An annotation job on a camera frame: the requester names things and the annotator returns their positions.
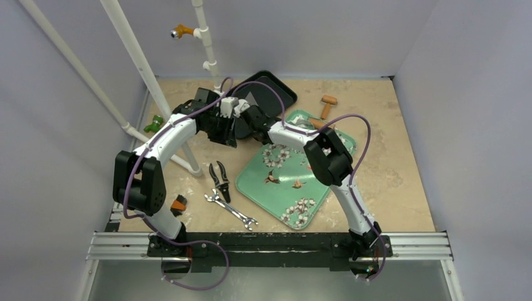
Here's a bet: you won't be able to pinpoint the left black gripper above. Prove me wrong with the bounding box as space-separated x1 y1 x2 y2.
201 113 236 148

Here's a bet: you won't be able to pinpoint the black plastic tray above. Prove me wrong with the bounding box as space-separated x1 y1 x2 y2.
227 70 298 117

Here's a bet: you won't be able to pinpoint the wooden dough roller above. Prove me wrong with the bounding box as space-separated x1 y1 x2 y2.
307 95 338 129

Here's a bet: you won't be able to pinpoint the green floral tray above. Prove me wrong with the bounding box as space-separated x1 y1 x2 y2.
235 109 358 231

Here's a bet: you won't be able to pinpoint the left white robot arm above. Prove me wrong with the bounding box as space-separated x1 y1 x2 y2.
112 88 240 256

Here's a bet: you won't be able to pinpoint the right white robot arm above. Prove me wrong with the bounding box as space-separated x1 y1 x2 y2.
240 105 382 255

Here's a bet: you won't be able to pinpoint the green plastic faucet tap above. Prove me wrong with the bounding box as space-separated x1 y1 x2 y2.
143 115 164 133

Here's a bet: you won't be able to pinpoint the silver open-end wrench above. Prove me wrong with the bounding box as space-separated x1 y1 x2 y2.
204 189 259 231

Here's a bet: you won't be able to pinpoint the orange black small tool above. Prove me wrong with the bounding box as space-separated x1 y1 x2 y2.
170 194 188 217

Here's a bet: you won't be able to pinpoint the orange faucet tap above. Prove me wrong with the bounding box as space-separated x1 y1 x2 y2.
170 24 194 40

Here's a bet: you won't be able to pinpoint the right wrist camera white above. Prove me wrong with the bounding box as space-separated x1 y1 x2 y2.
233 99 250 118

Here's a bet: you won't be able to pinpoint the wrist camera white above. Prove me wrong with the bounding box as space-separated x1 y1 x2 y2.
233 99 250 118
220 97 239 119

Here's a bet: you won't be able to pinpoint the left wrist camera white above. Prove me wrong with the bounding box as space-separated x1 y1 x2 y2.
220 97 239 119

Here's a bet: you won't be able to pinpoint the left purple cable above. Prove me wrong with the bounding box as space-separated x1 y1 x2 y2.
122 77 235 292

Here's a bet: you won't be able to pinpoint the black handled pliers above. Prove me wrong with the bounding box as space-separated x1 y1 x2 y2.
208 161 231 203

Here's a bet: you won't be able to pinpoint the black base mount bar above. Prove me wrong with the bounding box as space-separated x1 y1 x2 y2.
147 232 393 277

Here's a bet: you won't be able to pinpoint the white PVC pipe frame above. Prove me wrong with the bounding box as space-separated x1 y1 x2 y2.
18 0 221 177

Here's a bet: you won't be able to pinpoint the aluminium rail frame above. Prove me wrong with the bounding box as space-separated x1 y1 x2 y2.
77 75 465 301

